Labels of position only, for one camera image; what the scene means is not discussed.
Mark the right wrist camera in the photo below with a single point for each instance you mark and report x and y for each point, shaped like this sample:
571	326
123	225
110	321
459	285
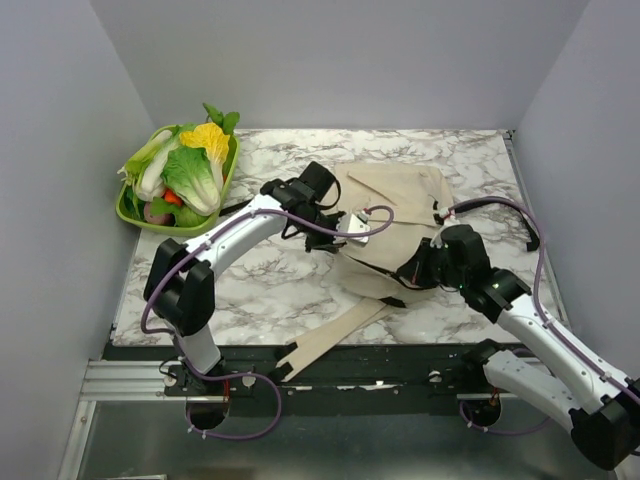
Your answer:
445	217

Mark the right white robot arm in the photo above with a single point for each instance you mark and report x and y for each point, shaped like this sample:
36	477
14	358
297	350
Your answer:
597	403

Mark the green vegetable basket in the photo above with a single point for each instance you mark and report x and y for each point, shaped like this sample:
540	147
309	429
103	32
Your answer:
131	210

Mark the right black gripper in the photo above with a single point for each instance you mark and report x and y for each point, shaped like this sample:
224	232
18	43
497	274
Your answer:
415	269

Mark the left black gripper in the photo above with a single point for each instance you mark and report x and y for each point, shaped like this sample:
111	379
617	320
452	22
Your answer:
327	245

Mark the white toy bok choy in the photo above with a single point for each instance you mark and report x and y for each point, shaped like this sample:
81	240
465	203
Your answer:
142	170

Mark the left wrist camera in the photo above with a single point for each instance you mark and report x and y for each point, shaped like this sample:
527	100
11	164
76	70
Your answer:
354	228

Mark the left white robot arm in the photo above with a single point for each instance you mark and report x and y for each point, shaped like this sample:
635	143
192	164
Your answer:
180	288

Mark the green toy lettuce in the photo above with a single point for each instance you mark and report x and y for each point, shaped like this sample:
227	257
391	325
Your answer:
188	174

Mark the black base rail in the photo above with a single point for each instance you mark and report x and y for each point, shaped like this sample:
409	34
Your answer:
349	380

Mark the yellow toy cabbage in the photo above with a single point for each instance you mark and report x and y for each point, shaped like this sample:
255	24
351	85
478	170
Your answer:
211	138

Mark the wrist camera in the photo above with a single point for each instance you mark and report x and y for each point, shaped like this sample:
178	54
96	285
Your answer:
445	217
354	228

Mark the beige canvas student bag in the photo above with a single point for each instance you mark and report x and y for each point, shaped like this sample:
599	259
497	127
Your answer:
400	202

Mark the orange toy carrot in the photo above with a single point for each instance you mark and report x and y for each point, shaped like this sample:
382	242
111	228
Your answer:
172	198

